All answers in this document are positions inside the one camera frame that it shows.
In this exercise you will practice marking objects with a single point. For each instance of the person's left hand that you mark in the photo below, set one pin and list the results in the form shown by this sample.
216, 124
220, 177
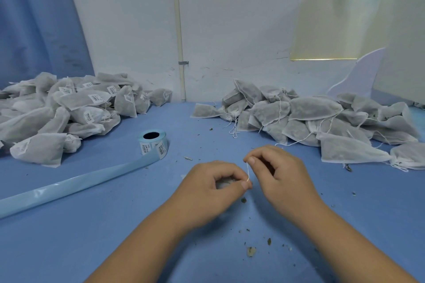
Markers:
206, 196

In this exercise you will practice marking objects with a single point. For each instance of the person's right hand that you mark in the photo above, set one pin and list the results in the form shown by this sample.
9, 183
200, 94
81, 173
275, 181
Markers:
282, 180

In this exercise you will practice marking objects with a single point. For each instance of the white herb bag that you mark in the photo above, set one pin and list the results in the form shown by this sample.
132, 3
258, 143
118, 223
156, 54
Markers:
247, 174

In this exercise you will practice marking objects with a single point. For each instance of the pile of unlabelled herb bags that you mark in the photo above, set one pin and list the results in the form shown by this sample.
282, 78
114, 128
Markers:
312, 117

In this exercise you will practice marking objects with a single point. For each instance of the blue label roll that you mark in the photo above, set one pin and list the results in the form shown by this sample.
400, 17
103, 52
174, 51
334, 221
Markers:
153, 143

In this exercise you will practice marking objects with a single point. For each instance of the pile of labelled herb bags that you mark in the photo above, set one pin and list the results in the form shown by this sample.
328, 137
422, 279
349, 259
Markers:
63, 117

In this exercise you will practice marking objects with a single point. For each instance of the person's right forearm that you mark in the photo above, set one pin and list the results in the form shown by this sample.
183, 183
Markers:
362, 253

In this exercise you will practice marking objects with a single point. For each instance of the person's left forearm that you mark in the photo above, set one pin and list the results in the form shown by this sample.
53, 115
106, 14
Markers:
133, 256

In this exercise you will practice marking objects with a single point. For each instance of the dried herb crumb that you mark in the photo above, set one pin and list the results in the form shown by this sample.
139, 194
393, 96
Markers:
251, 251

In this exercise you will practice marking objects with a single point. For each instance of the white curved board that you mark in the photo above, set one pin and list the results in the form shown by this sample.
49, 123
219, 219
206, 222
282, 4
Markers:
358, 74

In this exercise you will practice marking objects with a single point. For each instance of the large beige panel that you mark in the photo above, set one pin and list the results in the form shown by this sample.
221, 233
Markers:
402, 27

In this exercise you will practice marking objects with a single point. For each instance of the blue curtain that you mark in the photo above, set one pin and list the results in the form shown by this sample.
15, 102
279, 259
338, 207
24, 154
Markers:
36, 24

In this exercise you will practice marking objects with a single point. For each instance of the white wall pipe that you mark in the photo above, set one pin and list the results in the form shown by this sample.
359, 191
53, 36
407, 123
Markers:
178, 21

